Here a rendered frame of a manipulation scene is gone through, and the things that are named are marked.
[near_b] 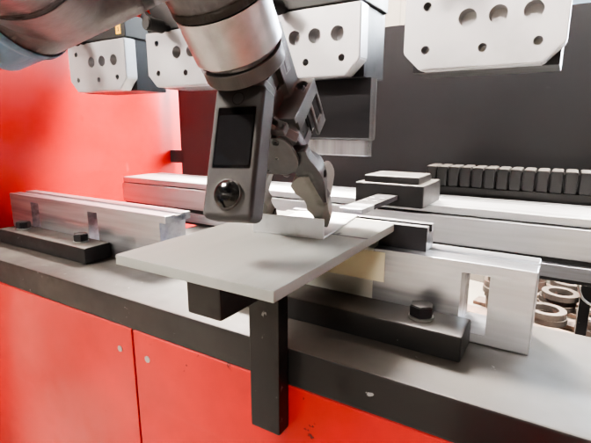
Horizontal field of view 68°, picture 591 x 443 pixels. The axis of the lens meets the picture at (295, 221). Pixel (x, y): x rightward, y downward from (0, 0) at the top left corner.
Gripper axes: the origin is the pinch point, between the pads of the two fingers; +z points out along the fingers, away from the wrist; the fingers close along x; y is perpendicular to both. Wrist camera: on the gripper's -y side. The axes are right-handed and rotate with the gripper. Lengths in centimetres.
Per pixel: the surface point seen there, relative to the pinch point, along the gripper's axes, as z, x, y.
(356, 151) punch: 1.3, -3.8, 13.0
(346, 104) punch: -3.7, -2.5, 16.3
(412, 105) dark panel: 28, -2, 57
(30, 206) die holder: 16, 71, 9
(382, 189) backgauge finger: 18.5, -3.2, 22.1
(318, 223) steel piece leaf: -1.8, -3.7, -1.4
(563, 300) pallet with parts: 198, -61, 111
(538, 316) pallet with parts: 188, -48, 94
